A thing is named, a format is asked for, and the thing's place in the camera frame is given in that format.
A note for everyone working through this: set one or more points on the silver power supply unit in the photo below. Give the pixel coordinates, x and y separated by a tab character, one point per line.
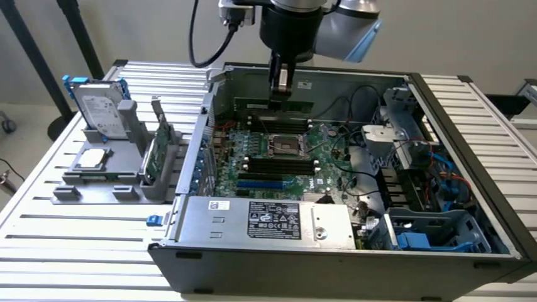
268	221

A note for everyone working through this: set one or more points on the green RAM stick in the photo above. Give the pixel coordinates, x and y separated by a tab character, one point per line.
300	106

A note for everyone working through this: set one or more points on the green Dell motherboard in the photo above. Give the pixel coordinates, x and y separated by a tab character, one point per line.
331	170

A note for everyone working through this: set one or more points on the black open PC case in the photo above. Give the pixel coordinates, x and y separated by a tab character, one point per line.
336	270

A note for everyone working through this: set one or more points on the blue plastic clip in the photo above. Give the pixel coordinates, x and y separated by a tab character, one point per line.
154	220

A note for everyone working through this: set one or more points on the grey parts rack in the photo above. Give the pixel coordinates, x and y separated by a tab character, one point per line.
100	185

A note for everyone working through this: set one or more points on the grey disk bay cage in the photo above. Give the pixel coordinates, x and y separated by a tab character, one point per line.
436	229

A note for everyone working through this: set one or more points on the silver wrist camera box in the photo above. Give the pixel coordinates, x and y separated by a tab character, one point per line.
238	12

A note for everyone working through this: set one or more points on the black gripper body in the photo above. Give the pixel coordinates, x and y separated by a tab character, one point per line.
290	28

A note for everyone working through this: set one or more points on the grey caster wheel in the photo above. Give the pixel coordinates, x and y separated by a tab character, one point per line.
7	124

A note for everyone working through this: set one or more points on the black RAM slot bank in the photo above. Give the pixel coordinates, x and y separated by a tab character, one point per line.
279	166
279	125

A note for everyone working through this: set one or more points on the CPU socket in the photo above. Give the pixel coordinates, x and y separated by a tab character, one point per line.
286	145

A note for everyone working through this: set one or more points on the metal disk bay bracket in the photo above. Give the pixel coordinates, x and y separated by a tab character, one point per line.
396	126

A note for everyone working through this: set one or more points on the silver CPU chip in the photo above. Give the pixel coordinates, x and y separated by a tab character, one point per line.
94	158

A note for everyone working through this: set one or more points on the blue expansion slot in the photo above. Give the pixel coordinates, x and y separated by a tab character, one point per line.
260	184

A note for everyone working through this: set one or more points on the green graphics card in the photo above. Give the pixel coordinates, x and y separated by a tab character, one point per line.
158	151

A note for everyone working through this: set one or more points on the hard disk with blue bracket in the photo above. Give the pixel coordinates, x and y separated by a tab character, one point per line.
99	107

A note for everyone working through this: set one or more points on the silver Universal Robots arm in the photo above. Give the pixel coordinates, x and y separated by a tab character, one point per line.
351	30

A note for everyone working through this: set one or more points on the black stand pole with base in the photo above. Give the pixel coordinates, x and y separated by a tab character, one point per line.
35	59

